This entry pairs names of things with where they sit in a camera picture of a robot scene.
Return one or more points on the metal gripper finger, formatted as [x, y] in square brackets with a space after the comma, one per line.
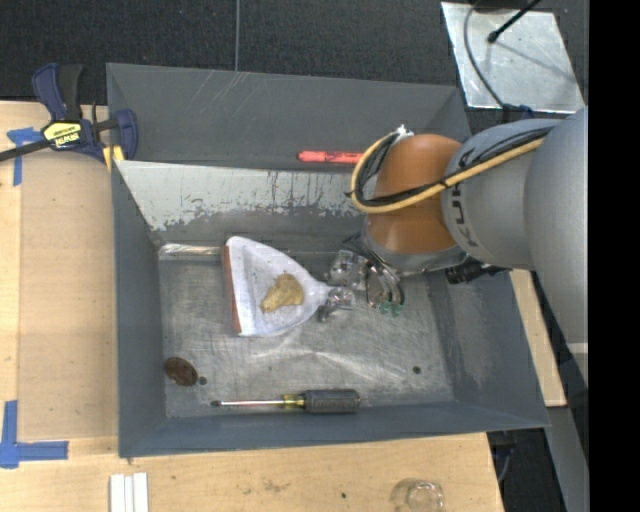
[347, 267]
[337, 299]

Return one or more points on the grey metal bin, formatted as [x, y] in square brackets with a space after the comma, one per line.
[310, 360]

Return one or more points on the black and yellow screwdriver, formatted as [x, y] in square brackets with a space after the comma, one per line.
[330, 401]

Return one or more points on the red-orange marker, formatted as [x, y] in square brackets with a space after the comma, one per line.
[330, 157]

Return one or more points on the brown round disc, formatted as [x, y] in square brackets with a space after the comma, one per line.
[181, 371]

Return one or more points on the clear glass cup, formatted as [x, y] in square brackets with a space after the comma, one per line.
[417, 496]

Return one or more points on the black cylinder on white bracket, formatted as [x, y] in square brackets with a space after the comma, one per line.
[462, 273]

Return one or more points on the yellow-brown lump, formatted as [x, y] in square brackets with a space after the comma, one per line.
[283, 294]

